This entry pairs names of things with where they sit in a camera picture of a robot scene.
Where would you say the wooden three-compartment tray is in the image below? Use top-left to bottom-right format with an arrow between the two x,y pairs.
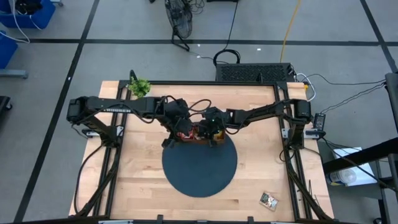
174,124 -> 227,146

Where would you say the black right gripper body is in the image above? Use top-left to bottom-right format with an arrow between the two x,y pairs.
198,106 -> 233,148

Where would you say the red strawberry tea packet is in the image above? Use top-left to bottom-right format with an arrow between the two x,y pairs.
176,131 -> 195,141

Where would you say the grey metal base bar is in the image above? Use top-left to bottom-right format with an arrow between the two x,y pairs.
0,68 -> 28,79

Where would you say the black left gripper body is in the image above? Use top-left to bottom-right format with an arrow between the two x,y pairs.
160,114 -> 195,149

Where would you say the yellow hanging cable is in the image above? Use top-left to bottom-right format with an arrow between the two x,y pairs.
279,0 -> 302,63

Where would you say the white box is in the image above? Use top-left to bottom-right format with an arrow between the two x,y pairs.
326,147 -> 377,187

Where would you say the black mesh computer case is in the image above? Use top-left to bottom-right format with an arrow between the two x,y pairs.
215,62 -> 295,83

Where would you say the blue plastic bin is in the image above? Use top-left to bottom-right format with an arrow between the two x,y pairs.
0,0 -> 56,29
0,30 -> 19,70

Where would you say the white cable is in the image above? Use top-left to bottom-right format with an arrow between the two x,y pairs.
295,73 -> 317,103

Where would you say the small black device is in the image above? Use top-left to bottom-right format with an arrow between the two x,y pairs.
313,112 -> 327,131

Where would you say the round dark blue placemat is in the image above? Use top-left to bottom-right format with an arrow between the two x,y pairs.
161,133 -> 239,198

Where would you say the green plant in white pot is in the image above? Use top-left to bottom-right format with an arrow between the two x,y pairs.
127,77 -> 152,100

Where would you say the black metal rack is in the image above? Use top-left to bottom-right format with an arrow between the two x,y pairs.
322,72 -> 398,224

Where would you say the black floor fan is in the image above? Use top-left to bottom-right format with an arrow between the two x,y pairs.
164,0 -> 193,52

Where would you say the black coiled cable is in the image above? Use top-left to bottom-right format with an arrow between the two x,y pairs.
213,0 -> 242,67

